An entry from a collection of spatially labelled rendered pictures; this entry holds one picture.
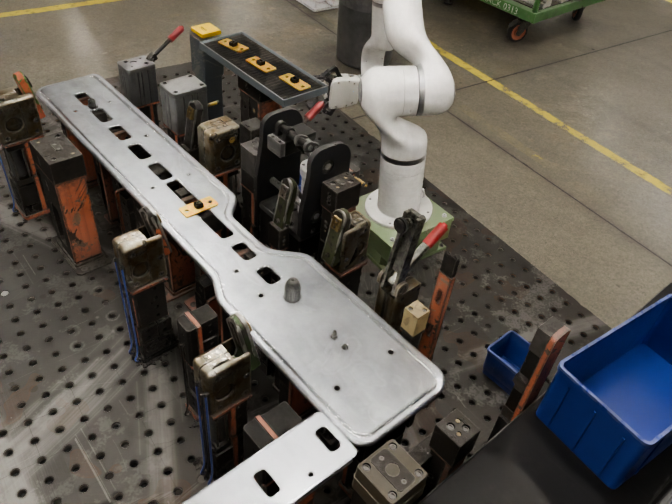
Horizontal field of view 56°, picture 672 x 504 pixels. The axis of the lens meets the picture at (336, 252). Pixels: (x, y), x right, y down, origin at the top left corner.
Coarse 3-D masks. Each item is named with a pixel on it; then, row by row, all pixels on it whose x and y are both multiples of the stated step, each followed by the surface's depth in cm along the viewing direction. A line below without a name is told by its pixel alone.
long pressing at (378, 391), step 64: (128, 128) 161; (128, 192) 144; (192, 192) 144; (192, 256) 129; (256, 256) 130; (256, 320) 117; (320, 320) 118; (384, 320) 119; (320, 384) 107; (384, 384) 109
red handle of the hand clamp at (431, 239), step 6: (438, 228) 119; (444, 228) 119; (432, 234) 119; (438, 234) 119; (426, 240) 119; (432, 240) 119; (420, 246) 119; (426, 246) 119; (432, 246) 119; (414, 252) 119; (420, 252) 119; (414, 258) 118; (420, 258) 119; (414, 264) 119; (408, 270) 119; (390, 276) 119; (390, 282) 118
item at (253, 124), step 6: (246, 120) 151; (252, 120) 151; (258, 120) 151; (240, 126) 150; (246, 126) 149; (252, 126) 149; (258, 126) 149; (240, 132) 151; (246, 132) 149; (252, 132) 148; (258, 132) 149; (240, 138) 153; (246, 138) 150; (252, 138) 149
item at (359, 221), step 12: (360, 216) 132; (360, 228) 129; (348, 240) 129; (360, 240) 132; (348, 252) 131; (360, 252) 135; (348, 264) 134; (360, 264) 137; (336, 276) 136; (348, 276) 138; (360, 276) 142; (348, 288) 141
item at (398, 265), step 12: (408, 216) 111; (420, 216) 110; (396, 228) 109; (408, 228) 112; (420, 228) 110; (396, 240) 114; (408, 240) 111; (396, 252) 115; (408, 252) 112; (396, 264) 117; (408, 264) 115; (384, 276) 119; (396, 276) 116
